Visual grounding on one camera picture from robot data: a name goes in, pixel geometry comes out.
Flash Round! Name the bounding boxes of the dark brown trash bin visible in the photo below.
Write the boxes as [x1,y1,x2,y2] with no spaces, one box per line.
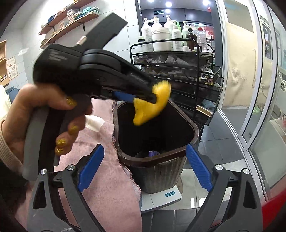
[114,100,200,194]

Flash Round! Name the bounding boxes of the yellow foam fruit net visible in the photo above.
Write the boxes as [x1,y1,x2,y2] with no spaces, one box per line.
[133,80,171,126]

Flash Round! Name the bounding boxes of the white tub on trolley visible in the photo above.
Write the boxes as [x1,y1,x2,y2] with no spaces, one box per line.
[151,27,172,51]

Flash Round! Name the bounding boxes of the pink dotted blanket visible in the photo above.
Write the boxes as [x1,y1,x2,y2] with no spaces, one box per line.
[54,99,142,231]

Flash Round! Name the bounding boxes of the brown bottle on trolley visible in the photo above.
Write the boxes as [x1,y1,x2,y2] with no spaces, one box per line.
[186,27,197,51]

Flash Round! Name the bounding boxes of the black wire trolley rack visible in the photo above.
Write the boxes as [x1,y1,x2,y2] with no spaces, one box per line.
[129,39,224,125]

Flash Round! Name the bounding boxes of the clear bottle red cap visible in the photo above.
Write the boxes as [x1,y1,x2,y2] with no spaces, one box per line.
[196,27,207,52]

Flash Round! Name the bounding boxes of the white floor scale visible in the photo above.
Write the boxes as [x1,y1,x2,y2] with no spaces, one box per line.
[140,185,182,213]

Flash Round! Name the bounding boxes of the purple wrapper in bin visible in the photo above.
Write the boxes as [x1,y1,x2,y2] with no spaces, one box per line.
[148,151,160,157]

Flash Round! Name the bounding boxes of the wooden wall shelves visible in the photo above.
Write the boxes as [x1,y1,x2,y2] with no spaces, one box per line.
[39,0,100,49]

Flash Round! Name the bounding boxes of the left hand glitter nails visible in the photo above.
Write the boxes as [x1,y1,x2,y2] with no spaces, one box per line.
[1,84,93,177]

